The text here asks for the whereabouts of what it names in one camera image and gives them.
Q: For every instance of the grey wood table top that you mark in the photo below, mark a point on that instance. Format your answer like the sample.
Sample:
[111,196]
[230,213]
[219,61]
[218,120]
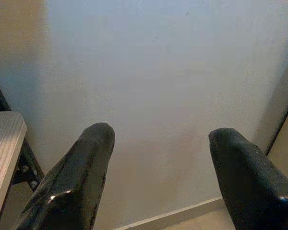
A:
[2,148]

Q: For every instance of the black metal table frame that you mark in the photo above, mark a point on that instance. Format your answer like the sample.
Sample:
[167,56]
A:
[26,165]

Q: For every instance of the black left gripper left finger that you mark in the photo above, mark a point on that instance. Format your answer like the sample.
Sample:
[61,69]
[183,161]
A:
[69,182]

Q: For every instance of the white baseboard strip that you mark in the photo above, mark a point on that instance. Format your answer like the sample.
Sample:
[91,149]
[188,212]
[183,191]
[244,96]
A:
[170,214]

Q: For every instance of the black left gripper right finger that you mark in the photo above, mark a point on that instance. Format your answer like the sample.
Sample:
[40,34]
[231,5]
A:
[249,187]

